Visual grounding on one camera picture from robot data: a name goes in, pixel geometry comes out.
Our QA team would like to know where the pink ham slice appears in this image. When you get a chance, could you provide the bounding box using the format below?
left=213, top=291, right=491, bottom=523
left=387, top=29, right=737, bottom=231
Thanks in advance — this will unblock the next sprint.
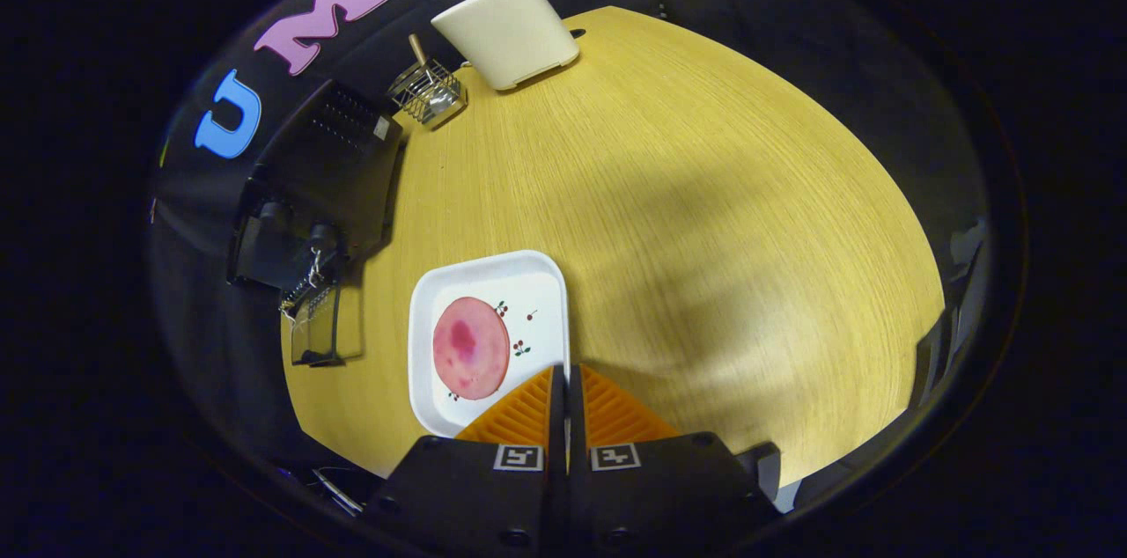
left=432, top=297, right=512, bottom=401

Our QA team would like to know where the white square plate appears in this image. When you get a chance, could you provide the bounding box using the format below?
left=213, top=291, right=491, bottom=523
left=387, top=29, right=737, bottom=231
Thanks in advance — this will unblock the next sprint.
left=409, top=250, right=571, bottom=439

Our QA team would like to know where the toaster oven glass door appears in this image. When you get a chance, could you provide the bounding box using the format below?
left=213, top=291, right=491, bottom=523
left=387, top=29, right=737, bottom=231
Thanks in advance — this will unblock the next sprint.
left=280, top=276, right=346, bottom=368

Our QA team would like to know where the metal wire basket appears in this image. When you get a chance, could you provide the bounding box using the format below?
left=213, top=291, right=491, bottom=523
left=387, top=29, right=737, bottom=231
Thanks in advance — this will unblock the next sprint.
left=387, top=56, right=468, bottom=130

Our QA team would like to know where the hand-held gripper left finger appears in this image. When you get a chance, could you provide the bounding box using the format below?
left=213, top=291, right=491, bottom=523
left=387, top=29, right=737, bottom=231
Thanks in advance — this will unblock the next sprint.
left=361, top=364, right=566, bottom=558

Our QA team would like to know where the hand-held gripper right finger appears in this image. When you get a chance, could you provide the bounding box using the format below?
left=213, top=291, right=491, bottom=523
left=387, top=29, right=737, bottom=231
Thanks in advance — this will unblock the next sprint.
left=565, top=363, right=783, bottom=558

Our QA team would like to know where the black toaster oven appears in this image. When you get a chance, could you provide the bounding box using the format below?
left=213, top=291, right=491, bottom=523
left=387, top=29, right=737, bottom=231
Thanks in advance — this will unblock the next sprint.
left=227, top=79, right=404, bottom=368

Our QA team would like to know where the cream white toaster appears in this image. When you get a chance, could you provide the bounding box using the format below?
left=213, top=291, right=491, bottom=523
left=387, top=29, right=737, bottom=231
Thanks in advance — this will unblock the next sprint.
left=431, top=0, right=581, bottom=92

